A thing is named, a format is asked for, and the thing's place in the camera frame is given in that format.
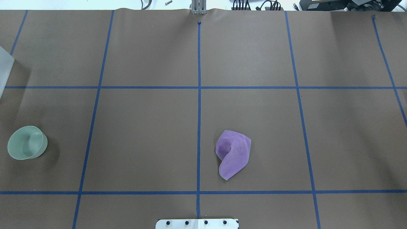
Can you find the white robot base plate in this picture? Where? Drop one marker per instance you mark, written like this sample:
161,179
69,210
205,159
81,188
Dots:
197,224

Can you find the purple crumpled cloth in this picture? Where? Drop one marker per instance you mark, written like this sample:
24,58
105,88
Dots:
233,149

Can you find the aluminium frame post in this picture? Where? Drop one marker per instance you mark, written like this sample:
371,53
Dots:
198,7

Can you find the light green ceramic bowl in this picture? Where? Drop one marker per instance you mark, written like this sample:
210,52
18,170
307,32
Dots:
26,143

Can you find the translucent plastic bin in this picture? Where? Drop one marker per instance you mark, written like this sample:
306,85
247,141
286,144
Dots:
6,64

